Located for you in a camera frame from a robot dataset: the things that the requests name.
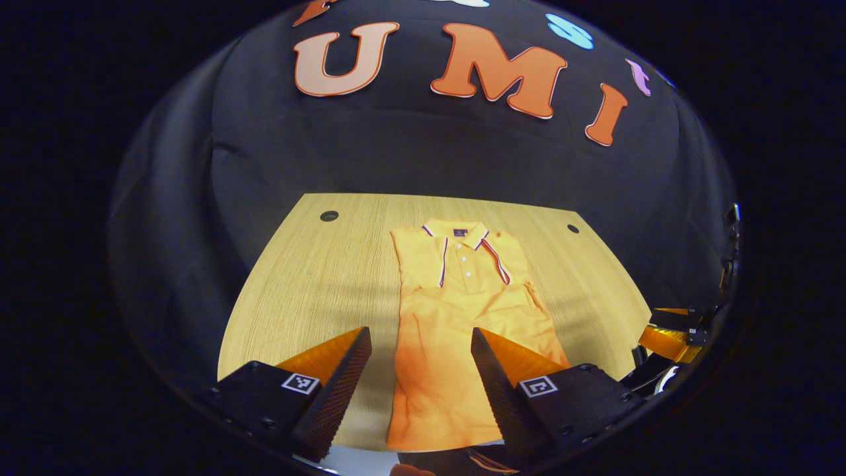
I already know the orange polo T-shirt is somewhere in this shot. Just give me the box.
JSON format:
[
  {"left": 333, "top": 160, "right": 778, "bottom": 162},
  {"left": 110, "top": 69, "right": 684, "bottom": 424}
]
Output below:
[{"left": 387, "top": 219, "right": 570, "bottom": 452}]

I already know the black backdrop cloth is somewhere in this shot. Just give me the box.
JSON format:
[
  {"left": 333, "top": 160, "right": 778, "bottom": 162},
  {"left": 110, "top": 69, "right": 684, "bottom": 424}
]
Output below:
[{"left": 109, "top": 0, "right": 738, "bottom": 397}]

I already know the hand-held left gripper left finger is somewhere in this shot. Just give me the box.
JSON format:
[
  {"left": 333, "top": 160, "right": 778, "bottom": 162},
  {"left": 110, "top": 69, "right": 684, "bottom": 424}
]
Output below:
[{"left": 198, "top": 326, "right": 373, "bottom": 463}]

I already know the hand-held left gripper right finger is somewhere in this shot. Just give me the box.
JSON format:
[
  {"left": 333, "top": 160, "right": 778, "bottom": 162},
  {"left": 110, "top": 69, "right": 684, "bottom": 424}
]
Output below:
[{"left": 471, "top": 327, "right": 645, "bottom": 463}]

